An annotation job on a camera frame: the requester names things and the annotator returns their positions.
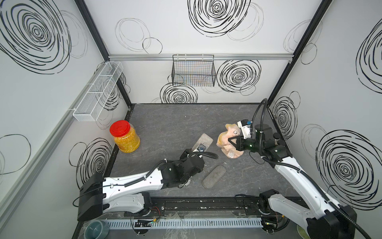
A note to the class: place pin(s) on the black wire basket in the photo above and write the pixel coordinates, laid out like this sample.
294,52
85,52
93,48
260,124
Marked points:
193,70

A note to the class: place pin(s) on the brown spice bottle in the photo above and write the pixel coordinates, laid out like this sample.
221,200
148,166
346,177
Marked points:
281,142
276,136

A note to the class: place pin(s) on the red lid yellow jar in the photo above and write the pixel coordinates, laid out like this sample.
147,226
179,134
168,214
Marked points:
125,136

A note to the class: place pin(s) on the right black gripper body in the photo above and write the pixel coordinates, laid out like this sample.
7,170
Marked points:
248,144

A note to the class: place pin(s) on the white slotted cable duct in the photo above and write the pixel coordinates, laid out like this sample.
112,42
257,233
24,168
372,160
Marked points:
186,223

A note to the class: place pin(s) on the brown spice bottle far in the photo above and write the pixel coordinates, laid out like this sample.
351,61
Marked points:
276,136

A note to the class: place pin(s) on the teal tape roll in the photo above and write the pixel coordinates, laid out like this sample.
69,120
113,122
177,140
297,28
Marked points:
96,230

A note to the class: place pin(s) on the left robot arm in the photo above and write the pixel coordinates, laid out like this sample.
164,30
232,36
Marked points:
100,195

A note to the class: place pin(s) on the grey rectangular eyeglass case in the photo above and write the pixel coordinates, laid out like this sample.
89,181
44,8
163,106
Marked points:
204,139

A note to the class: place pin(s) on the grey oval eyeglass case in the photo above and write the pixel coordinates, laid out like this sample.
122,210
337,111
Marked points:
214,177

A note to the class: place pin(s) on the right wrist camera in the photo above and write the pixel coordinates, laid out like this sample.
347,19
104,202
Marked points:
245,127

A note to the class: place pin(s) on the white mesh shelf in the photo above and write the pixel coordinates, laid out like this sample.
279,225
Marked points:
102,93

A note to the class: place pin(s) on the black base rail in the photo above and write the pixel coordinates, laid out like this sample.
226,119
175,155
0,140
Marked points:
209,204

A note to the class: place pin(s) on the brown spice bottle near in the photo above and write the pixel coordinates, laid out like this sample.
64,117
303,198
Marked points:
281,142

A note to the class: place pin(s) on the green tape roll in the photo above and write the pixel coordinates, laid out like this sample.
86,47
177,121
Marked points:
302,233

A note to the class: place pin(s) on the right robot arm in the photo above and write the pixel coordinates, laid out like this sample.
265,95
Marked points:
322,217

